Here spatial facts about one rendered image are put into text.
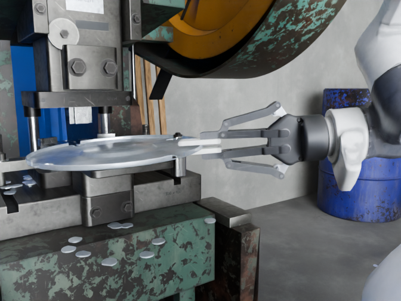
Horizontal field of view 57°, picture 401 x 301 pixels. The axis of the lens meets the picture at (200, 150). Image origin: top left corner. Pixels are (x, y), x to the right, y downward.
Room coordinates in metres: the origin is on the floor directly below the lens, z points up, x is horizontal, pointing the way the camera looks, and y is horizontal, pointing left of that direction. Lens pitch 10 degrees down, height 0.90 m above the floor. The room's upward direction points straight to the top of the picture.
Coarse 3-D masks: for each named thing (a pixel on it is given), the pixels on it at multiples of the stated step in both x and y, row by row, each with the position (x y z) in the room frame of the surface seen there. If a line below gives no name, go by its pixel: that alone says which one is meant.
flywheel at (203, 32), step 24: (192, 0) 1.10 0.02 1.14; (216, 0) 1.00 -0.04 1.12; (240, 0) 0.92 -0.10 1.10; (264, 0) 0.81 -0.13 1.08; (168, 24) 1.14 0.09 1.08; (192, 24) 1.10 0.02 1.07; (216, 24) 1.00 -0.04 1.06; (240, 24) 0.87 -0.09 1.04; (192, 48) 1.03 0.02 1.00; (216, 48) 0.94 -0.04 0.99
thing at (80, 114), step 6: (66, 108) 0.80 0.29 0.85; (72, 108) 0.78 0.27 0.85; (78, 108) 0.78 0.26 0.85; (84, 108) 0.79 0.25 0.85; (90, 108) 0.80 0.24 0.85; (66, 114) 0.80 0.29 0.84; (72, 114) 0.78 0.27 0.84; (78, 114) 0.78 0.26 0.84; (84, 114) 0.79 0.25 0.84; (90, 114) 0.80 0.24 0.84; (72, 120) 0.78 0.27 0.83; (78, 120) 0.78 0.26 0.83; (84, 120) 0.79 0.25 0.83; (90, 120) 0.80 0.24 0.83
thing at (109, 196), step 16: (80, 176) 0.64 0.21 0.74; (96, 176) 0.52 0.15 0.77; (112, 176) 0.54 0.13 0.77; (128, 176) 0.68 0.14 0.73; (80, 192) 0.65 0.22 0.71; (96, 192) 0.64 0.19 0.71; (112, 192) 0.66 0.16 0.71; (128, 192) 0.68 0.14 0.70; (96, 208) 0.64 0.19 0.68; (112, 208) 0.66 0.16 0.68; (128, 208) 0.67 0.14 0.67; (96, 224) 0.64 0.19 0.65
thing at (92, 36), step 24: (48, 0) 0.70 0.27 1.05; (72, 0) 0.72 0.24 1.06; (96, 0) 0.75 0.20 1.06; (120, 0) 0.78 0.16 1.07; (72, 24) 0.71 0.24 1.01; (96, 24) 0.75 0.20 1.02; (120, 24) 0.78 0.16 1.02; (48, 48) 0.70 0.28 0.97; (72, 48) 0.69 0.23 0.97; (96, 48) 0.72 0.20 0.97; (120, 48) 0.77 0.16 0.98; (48, 72) 0.70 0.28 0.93; (72, 72) 0.69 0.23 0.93; (96, 72) 0.72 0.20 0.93; (120, 72) 0.77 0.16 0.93
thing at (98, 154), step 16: (64, 144) 0.70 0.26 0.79; (80, 144) 0.72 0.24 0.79; (96, 144) 0.71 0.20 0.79; (112, 144) 0.66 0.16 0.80; (128, 144) 0.65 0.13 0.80; (144, 144) 0.64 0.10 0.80; (160, 144) 0.66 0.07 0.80; (176, 144) 0.65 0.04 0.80; (32, 160) 0.57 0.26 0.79; (48, 160) 0.56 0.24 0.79; (64, 160) 0.55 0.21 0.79; (80, 160) 0.55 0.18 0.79; (96, 160) 0.54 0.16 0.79; (112, 160) 0.53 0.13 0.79; (128, 160) 0.53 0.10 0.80; (144, 160) 0.49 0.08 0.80; (160, 160) 0.50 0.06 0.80
